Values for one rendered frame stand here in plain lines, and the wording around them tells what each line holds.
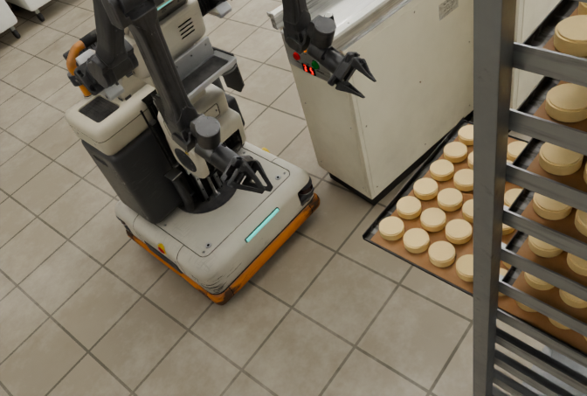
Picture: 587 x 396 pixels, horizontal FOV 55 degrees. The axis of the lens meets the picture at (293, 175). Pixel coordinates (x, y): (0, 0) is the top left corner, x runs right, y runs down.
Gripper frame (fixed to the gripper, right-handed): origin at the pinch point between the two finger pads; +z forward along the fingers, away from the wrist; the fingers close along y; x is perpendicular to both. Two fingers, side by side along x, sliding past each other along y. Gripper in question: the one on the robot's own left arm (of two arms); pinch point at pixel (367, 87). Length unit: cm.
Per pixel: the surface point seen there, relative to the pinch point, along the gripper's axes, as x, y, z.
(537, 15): 100, 37, 11
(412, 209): -32.5, -5.2, 32.0
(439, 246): -39, -5, 41
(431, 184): -26.7, -0.5, 31.4
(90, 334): 5, -155, -39
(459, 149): -17.4, 6.8, 30.3
